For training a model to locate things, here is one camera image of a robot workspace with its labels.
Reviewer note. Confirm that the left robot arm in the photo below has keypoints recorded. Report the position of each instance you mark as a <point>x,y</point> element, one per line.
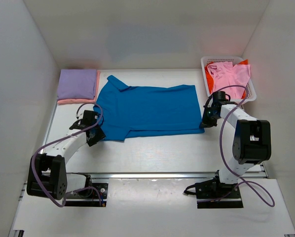
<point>48,177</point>

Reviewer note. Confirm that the white plastic laundry basket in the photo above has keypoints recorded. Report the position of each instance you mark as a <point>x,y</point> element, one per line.
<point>251,94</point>

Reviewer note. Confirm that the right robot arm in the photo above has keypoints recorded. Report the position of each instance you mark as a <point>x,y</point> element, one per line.
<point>251,144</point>

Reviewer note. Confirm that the orange t-shirt in basket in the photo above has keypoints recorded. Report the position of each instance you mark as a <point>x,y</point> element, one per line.
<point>209,76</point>

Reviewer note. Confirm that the folded salmon pink t-shirt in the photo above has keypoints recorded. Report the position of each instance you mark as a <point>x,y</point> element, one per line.
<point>88,101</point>

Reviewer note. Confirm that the blue polo t-shirt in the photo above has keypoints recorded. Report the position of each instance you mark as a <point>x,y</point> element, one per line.
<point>145,111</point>

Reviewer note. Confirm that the folded purple t-shirt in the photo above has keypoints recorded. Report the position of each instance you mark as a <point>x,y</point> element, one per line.
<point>77,84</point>

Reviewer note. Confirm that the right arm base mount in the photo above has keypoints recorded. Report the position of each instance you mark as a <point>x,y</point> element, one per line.
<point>212,194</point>

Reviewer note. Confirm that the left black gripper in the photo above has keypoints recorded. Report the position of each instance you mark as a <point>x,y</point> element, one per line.
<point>100,136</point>

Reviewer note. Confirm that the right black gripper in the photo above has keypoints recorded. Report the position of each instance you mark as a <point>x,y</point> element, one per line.
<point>205,123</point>

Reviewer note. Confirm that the pink t-shirt in basket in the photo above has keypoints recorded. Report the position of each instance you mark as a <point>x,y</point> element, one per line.
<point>229,79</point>

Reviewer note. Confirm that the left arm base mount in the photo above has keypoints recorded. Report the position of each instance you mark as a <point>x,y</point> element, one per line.
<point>95,195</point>

